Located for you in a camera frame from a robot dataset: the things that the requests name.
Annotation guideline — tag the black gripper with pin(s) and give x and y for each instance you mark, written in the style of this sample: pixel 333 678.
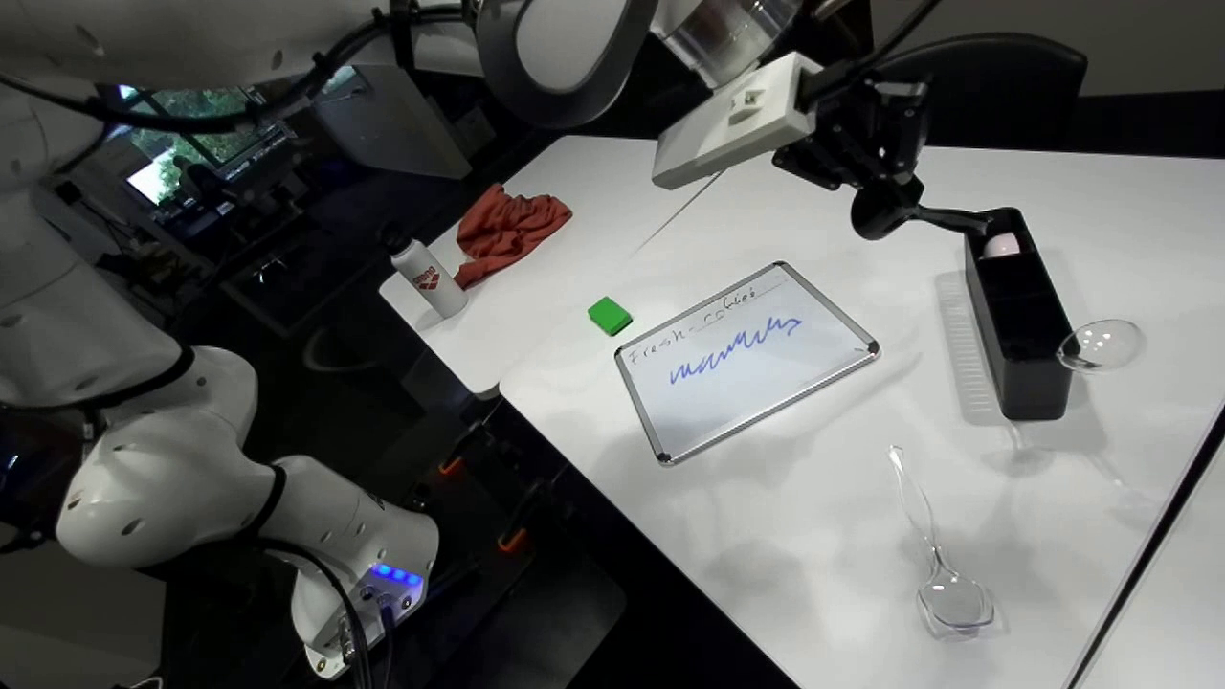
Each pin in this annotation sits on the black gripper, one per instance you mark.
pixel 850 126

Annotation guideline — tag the black spoon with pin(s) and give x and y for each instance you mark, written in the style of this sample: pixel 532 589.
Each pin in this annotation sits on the black spoon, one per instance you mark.
pixel 881 218

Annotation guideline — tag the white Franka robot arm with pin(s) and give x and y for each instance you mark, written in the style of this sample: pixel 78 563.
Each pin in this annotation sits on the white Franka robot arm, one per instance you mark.
pixel 165 460

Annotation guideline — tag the black rectangular rack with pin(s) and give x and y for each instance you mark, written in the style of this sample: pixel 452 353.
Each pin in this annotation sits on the black rectangular rack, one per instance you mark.
pixel 1019 333

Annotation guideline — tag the small pink white item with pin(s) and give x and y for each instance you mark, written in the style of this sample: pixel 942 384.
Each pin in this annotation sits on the small pink white item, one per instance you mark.
pixel 1004 244

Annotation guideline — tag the black office chair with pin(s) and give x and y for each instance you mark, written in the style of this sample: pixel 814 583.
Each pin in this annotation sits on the black office chair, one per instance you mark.
pixel 980 84

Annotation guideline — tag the small framed whiteboard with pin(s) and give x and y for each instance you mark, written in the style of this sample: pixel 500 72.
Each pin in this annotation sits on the small framed whiteboard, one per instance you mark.
pixel 748 363

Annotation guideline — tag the green eraser block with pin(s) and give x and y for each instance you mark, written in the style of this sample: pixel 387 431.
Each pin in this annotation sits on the green eraser block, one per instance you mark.
pixel 609 316

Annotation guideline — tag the red cloth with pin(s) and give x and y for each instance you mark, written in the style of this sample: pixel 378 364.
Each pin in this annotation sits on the red cloth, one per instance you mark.
pixel 506 234

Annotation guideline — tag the clear wine glass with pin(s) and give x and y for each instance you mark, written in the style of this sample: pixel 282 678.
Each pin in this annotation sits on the clear wine glass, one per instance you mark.
pixel 950 595

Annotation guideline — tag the small white cup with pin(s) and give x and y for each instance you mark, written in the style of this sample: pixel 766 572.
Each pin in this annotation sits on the small white cup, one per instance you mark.
pixel 434 278

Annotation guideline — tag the orange black clamp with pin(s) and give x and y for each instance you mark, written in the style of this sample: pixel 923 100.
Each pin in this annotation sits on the orange black clamp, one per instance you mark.
pixel 516 542
pixel 449 470

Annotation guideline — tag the black robot mounting stand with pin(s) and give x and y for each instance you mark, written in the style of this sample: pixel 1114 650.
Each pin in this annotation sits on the black robot mounting stand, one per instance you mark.
pixel 550 627

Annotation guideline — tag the computer monitor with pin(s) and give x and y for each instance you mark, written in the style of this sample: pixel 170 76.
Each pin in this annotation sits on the computer monitor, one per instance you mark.
pixel 162 178

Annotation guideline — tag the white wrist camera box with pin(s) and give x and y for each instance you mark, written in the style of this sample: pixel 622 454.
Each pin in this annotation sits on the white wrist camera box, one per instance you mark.
pixel 731 121

